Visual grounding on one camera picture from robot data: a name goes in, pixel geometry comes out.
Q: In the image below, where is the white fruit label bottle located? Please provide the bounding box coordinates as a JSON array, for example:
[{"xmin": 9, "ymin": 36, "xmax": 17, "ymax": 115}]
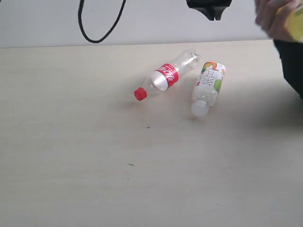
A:
[{"xmin": 191, "ymin": 61, "xmax": 226, "ymax": 117}]

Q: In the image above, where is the person's open bare hand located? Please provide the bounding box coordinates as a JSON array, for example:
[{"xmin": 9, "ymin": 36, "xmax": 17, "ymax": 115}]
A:
[{"xmin": 254, "ymin": 0, "xmax": 301, "ymax": 43}]

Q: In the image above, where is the clear cola bottle red label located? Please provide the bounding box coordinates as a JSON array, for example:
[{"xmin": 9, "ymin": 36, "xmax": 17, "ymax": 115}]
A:
[{"xmin": 134, "ymin": 49, "xmax": 201, "ymax": 101}]

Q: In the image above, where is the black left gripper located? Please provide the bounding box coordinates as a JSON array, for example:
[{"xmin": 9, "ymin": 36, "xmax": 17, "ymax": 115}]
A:
[{"xmin": 186, "ymin": 0, "xmax": 232, "ymax": 21}]

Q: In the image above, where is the black sleeved forearm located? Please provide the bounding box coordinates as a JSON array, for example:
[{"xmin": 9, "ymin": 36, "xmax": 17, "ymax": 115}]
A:
[{"xmin": 274, "ymin": 40, "xmax": 303, "ymax": 99}]

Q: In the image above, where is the yellow label bottle red cap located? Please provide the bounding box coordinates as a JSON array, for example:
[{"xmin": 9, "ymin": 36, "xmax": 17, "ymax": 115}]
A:
[{"xmin": 279, "ymin": 0, "xmax": 303, "ymax": 43}]

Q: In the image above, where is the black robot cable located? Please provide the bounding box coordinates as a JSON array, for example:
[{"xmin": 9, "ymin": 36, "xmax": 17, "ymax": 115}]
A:
[{"xmin": 78, "ymin": 0, "xmax": 127, "ymax": 44}]

